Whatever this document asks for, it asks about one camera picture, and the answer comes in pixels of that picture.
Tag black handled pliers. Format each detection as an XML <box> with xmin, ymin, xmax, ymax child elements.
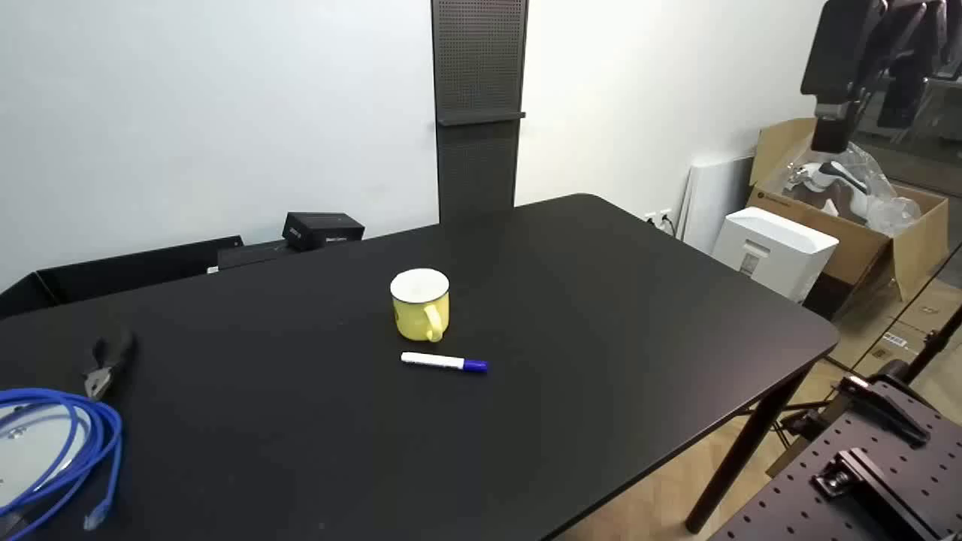
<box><xmin>81</xmin><ymin>329</ymin><xmax>139</xmax><ymax>402</ymax></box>

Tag long black clamp bracket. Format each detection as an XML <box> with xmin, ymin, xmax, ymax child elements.
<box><xmin>808</xmin><ymin>444</ymin><xmax>943</xmax><ymax>541</ymax></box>

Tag clear plastic wrap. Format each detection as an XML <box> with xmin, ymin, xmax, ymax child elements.
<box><xmin>777</xmin><ymin>139</ymin><xmax>924</xmax><ymax>237</ymax></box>

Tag blue cap white marker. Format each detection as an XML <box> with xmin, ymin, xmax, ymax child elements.
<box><xmin>395</xmin><ymin>348</ymin><xmax>493</xmax><ymax>378</ymax></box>

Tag black table leg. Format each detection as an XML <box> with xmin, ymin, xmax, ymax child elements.
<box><xmin>682</xmin><ymin>363</ymin><xmax>815</xmax><ymax>536</ymax></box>

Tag black perforated breadboard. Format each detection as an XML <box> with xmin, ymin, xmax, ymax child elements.
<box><xmin>707</xmin><ymin>372</ymin><xmax>962</xmax><ymax>541</ymax></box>

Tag black slanted stand bar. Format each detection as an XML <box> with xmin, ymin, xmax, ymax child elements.
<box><xmin>903</xmin><ymin>304</ymin><xmax>962</xmax><ymax>385</ymax></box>

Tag white leaning panel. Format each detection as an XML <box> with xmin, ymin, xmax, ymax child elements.
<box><xmin>675</xmin><ymin>151</ymin><xmax>757</xmax><ymax>252</ymax></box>

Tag person in black clothes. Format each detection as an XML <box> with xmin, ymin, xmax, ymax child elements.
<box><xmin>797</xmin><ymin>0</ymin><xmax>962</xmax><ymax>155</ymax></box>

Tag short black clamp bracket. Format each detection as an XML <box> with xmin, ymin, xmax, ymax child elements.
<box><xmin>839</xmin><ymin>372</ymin><xmax>930</xmax><ymax>448</ymax></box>

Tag open cardboard box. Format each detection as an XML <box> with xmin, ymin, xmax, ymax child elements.
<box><xmin>745</xmin><ymin>115</ymin><xmax>951</xmax><ymax>301</ymax></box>

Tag yellow enamel mug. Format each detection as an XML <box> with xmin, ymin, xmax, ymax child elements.
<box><xmin>387</xmin><ymin>266</ymin><xmax>452</xmax><ymax>346</ymax></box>

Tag white plastic device box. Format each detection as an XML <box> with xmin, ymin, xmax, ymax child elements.
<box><xmin>708</xmin><ymin>203</ymin><xmax>840</xmax><ymax>306</ymax></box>

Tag coiled blue network cable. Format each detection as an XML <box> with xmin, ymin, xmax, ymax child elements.
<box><xmin>0</xmin><ymin>385</ymin><xmax>126</xmax><ymax>541</ymax></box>

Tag flat black tray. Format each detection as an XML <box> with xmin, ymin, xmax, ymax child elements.
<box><xmin>0</xmin><ymin>234</ymin><xmax>247</xmax><ymax>321</ymax></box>

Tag small black box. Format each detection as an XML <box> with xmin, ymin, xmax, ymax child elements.
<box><xmin>279</xmin><ymin>211</ymin><xmax>365</xmax><ymax>252</ymax></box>

